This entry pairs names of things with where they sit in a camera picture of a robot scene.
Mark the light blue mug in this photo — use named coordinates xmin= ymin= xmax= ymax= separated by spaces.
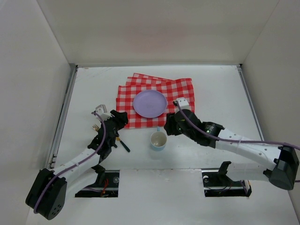
xmin=150 ymin=127 xmax=167 ymax=151

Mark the lilac round plate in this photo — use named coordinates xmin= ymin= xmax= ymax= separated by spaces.
xmin=133 ymin=90 xmax=167 ymax=118

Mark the red white checkered cloth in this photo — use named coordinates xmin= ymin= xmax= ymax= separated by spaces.
xmin=116 ymin=73 xmax=195 ymax=129

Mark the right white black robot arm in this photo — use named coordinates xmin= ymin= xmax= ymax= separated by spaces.
xmin=164 ymin=109 xmax=300 ymax=190

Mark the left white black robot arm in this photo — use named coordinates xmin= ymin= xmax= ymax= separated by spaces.
xmin=25 ymin=109 xmax=128 ymax=220

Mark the gold knife teal handle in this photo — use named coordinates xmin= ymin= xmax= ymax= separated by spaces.
xmin=118 ymin=138 xmax=131 ymax=152

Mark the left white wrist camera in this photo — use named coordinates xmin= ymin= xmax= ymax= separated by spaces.
xmin=91 ymin=105 xmax=111 ymax=121

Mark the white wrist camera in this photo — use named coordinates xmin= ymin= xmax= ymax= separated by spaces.
xmin=173 ymin=97 xmax=191 ymax=110
xmin=91 ymin=105 xmax=111 ymax=121

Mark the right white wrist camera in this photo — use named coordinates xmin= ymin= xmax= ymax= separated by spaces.
xmin=173 ymin=97 xmax=191 ymax=110

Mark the gold fork teal handle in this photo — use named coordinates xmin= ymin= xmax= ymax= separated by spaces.
xmin=92 ymin=124 xmax=100 ymax=132

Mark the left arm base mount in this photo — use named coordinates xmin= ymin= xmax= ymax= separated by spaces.
xmin=75 ymin=165 xmax=120 ymax=198

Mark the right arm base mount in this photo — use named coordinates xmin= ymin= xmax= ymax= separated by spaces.
xmin=202 ymin=161 xmax=252 ymax=197

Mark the aluminium table edge rail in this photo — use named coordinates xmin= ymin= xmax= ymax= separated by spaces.
xmin=237 ymin=64 xmax=264 ymax=141

